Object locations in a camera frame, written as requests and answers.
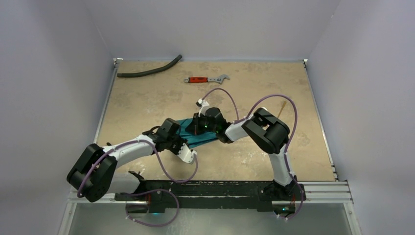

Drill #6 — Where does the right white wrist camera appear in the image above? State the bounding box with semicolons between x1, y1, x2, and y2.
196;99;210;117

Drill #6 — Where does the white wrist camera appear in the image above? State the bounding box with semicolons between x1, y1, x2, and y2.
196;99;210;117
177;143;197;164

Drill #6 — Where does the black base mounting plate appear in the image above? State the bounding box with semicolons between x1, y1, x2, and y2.
115;180;306;214

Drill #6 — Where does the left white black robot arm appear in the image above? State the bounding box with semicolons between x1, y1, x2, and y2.
67;118;197;202

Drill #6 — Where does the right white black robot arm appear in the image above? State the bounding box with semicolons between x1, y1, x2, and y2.
185;107;294;199

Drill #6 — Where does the gold metal spoon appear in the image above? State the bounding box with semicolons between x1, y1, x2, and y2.
277;101;287;118

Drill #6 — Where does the purple cable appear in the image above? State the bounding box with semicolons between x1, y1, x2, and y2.
197;88;306;221
76;139;199;228

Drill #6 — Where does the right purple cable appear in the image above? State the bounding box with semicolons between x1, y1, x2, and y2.
197;88;306;221

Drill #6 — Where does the red handled adjustable wrench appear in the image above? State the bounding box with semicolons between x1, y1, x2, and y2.
184;74;230;84

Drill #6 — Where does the teal cloth napkin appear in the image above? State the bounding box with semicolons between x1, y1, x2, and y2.
177;118;218;148

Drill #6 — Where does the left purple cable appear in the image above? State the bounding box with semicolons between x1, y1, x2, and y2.
76;139;199;228

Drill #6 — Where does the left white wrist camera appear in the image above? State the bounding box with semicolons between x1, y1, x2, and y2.
177;143;197;164

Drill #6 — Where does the aluminium rail frame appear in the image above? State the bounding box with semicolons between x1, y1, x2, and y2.
61;59;361;235

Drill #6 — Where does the black foam hose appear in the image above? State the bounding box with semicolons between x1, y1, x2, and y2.
117;54;183;78

